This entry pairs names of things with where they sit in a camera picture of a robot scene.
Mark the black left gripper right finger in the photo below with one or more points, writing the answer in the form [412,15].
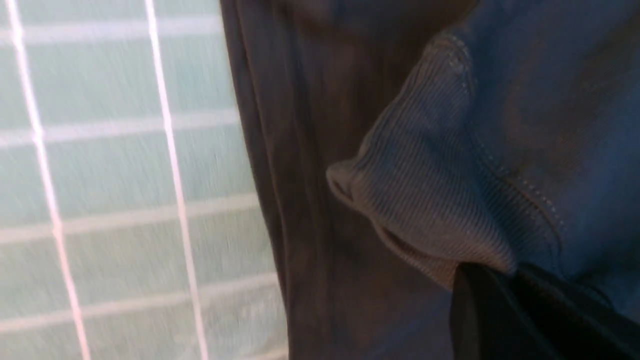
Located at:
[578,326]

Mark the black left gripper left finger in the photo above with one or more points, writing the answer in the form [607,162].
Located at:
[487,322]

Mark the dark gray long-sleeved shirt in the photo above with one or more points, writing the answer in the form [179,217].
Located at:
[392,141]

